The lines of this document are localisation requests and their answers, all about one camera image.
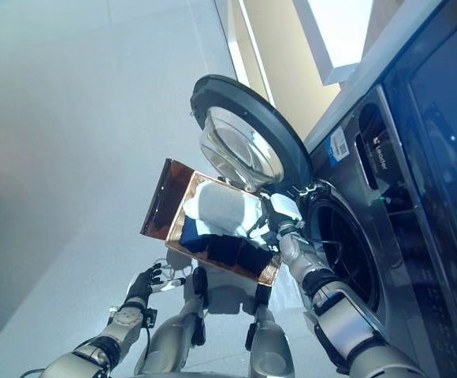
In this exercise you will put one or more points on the black and white left hand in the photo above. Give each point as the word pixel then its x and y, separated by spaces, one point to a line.
pixel 142 285

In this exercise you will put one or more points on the white vertical side panel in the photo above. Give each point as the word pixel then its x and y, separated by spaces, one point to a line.
pixel 370 59

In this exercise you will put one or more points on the silver right robot leg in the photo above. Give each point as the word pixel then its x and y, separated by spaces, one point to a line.
pixel 270 342

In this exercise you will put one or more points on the wicker laundry basket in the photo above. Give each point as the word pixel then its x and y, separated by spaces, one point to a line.
pixel 181 224

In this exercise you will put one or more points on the silver robot leg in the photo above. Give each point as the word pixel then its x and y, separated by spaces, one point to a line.
pixel 270 342
pixel 173 334

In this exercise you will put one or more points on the black garment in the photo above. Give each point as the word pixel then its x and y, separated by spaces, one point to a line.
pixel 232 252

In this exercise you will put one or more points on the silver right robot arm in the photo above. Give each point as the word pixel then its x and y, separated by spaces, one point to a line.
pixel 339 315

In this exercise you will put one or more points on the silver left robot leg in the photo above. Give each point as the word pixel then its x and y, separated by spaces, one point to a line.
pixel 173 334

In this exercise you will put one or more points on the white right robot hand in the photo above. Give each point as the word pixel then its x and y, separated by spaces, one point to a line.
pixel 285 208

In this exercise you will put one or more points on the white garment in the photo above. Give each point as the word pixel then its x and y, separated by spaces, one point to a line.
pixel 220 204

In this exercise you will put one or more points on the blue and white sticker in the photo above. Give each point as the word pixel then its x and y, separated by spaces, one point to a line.
pixel 339 143

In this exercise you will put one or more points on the grey front-load washing machine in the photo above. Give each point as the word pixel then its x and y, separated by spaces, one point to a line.
pixel 402 236

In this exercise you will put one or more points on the white counter cabinet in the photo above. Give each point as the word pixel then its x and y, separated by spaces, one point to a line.
pixel 291 59

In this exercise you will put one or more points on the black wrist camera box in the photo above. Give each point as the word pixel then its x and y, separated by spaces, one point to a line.
pixel 149 317

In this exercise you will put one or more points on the brown translucent stool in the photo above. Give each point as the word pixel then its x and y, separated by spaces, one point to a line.
pixel 161 197

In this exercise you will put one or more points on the round glass washer door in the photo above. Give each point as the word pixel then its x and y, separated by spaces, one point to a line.
pixel 252 118

